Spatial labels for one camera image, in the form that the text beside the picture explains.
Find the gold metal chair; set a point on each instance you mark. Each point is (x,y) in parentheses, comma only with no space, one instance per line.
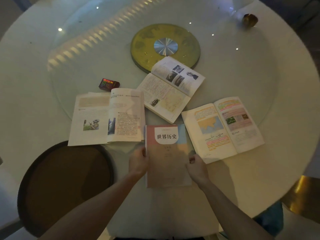
(303,194)

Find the pink history textbook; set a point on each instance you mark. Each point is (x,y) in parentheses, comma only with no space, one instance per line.
(167,153)

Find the person's left forearm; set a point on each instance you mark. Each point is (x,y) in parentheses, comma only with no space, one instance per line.
(92,209)

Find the small red cigarette pack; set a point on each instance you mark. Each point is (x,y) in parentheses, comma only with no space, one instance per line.
(108,84)

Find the round glass lazy susan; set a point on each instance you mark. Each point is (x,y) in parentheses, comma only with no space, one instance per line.
(160,59)

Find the person's right hand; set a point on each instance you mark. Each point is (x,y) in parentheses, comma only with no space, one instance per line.
(198,170)

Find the open textbook with highlighted text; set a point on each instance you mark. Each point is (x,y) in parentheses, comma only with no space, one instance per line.
(222,127)

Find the person's right forearm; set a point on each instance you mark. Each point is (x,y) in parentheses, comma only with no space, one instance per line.
(232,212)

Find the round gold turntable base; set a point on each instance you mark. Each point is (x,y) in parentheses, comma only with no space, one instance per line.
(165,47)

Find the small brown gold cup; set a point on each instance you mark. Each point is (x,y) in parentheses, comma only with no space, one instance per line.
(249,20)

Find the open textbook with soldier photo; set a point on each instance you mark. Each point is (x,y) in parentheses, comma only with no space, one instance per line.
(110,117)

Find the round brown chair seat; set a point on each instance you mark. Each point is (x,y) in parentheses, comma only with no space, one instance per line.
(65,184)

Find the open textbook with portrait photos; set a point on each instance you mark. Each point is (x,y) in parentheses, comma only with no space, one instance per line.
(170,89)

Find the person's left thumb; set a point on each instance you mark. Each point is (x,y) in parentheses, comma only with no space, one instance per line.
(143,151)

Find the person's right thumb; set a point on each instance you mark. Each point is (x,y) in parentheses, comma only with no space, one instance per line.
(192,158)

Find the person's left hand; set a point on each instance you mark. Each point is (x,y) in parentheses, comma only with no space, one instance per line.
(138,163)

